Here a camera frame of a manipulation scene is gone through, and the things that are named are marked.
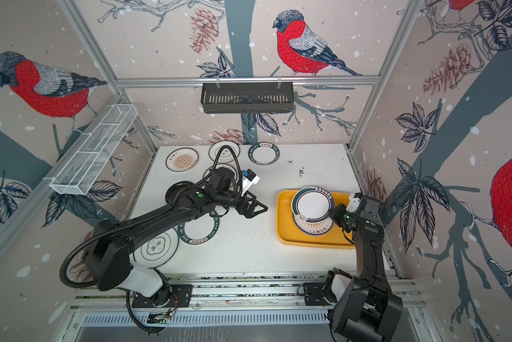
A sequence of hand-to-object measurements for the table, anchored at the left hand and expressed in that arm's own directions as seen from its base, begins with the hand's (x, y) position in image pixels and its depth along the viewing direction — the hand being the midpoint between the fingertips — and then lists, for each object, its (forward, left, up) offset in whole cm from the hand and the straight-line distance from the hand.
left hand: (260, 204), depth 75 cm
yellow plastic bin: (-4, -11, -18) cm, 21 cm away
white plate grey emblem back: (+43, +19, -20) cm, 51 cm away
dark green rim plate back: (+44, -2, -20) cm, 48 cm away
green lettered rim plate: (-2, +25, -18) cm, 31 cm away
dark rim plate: (+7, -23, -14) cm, 27 cm away
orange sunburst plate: (+41, +44, -21) cm, 64 cm away
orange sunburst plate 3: (+35, +17, -21) cm, 44 cm away
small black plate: (+20, +43, -20) cm, 51 cm away
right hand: (+2, -28, -9) cm, 30 cm away
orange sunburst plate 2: (-2, -22, -18) cm, 29 cm away
